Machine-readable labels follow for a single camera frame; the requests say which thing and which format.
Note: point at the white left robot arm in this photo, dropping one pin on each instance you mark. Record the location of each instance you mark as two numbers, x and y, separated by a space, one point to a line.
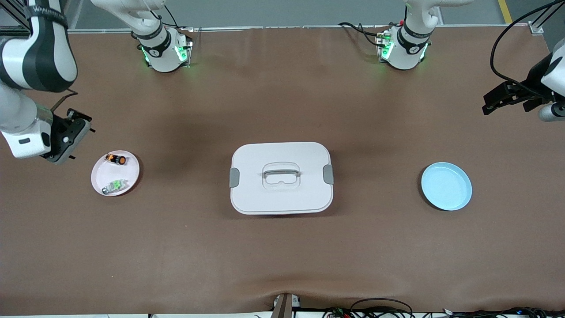
404 51

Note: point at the orange push-button switch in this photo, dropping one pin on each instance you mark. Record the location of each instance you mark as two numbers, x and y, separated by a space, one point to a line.
118 160

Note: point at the brown table mat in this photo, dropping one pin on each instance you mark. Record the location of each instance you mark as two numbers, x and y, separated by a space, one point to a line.
282 256

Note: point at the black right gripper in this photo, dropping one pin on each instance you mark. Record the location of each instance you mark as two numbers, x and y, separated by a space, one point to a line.
83 116

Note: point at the aluminium table edge rail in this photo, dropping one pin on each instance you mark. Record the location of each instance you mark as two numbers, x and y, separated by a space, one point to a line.
287 27

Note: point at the white lidded storage box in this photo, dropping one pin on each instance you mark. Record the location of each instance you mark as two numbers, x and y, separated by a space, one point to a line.
282 198

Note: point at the brown metal bracket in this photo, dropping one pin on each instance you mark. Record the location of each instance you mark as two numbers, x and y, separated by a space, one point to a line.
284 307

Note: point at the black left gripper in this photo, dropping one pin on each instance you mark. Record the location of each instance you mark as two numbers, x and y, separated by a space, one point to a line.
531 90

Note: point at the grey box latch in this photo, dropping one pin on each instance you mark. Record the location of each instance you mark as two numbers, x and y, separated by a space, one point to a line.
328 174
234 177

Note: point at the light blue round plate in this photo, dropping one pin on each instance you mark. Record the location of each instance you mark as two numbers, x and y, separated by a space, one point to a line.
446 185

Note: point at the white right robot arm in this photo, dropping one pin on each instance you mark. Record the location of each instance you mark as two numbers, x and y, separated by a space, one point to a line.
26 132

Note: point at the pink round plate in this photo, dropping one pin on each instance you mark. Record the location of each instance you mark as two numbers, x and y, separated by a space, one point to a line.
128 174

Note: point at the green push-button switch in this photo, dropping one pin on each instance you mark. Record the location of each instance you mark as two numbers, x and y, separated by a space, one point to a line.
115 186

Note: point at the aluminium frame post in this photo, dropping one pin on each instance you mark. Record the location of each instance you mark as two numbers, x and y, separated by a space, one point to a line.
536 28

